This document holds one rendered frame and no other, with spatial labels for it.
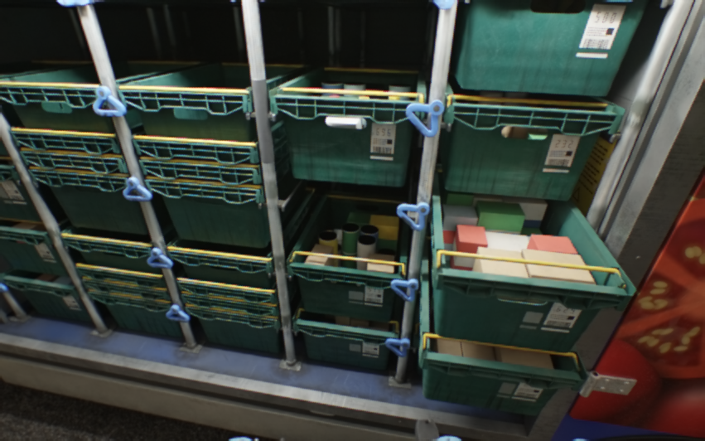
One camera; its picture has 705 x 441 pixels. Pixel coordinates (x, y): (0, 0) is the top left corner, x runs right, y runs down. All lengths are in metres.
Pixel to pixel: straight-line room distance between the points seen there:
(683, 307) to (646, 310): 0.08
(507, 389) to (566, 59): 0.84
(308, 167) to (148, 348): 1.15
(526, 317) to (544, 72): 0.57
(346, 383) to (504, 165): 1.01
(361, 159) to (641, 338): 0.88
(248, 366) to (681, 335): 1.43
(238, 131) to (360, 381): 1.04
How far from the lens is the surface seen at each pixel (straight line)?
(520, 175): 1.03
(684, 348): 1.29
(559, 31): 0.96
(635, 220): 0.97
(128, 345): 1.88
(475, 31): 0.92
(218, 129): 1.10
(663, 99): 0.99
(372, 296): 1.24
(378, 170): 0.99
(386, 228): 1.44
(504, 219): 1.13
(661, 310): 1.16
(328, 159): 1.00
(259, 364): 1.61
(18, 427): 2.78
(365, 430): 1.58
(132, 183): 1.29
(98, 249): 1.62
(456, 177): 1.00
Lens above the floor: 1.89
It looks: 30 degrees down
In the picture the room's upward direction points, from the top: 1 degrees clockwise
